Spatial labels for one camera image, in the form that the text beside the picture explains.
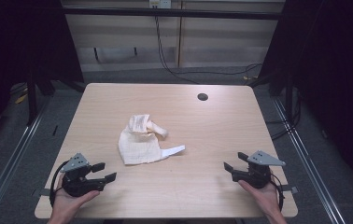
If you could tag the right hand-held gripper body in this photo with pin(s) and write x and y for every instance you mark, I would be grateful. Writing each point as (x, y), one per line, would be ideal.
(257, 174)

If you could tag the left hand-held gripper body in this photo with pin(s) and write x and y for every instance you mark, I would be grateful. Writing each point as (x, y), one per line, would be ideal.
(78, 182)

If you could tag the white floral cloth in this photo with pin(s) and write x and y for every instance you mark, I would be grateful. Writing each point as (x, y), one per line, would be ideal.
(137, 146)

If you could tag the person's left hand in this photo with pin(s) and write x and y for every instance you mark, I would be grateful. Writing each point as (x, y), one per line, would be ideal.
(67, 203)

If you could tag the person's right hand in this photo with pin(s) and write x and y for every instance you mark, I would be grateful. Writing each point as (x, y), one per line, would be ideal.
(263, 199)

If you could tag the grey tape strip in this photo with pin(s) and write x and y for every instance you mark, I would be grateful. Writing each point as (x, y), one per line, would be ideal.
(44, 192)
(290, 188)

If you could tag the black round table grommet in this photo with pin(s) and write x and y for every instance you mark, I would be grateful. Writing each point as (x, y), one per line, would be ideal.
(202, 96)

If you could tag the black metal stand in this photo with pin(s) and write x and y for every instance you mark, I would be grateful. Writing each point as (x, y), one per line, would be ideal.
(32, 102)

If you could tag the black curtain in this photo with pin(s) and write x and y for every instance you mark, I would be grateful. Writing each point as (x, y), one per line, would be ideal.
(333, 77)
(19, 43)

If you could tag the metal floor rail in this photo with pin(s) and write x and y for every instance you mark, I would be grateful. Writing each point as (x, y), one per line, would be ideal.
(308, 158)
(9, 161)

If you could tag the black horizontal frame bar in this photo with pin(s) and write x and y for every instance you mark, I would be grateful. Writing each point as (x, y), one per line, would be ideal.
(171, 13)

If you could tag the white wall power outlet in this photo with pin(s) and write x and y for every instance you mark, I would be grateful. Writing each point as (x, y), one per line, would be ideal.
(160, 3)

